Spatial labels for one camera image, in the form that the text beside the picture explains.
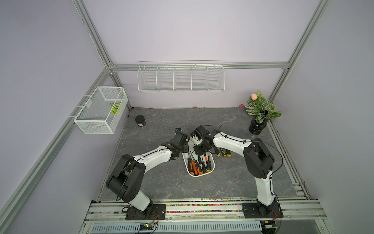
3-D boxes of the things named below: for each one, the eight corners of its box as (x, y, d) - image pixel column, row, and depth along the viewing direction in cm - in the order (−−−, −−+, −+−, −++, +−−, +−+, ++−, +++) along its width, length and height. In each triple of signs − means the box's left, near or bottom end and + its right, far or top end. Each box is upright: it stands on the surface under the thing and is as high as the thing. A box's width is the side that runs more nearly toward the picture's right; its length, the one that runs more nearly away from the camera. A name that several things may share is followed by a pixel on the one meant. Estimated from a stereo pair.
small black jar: (135, 126, 112) (133, 123, 109) (137, 119, 118) (135, 115, 114) (145, 126, 112) (143, 123, 109) (147, 119, 117) (145, 115, 114)
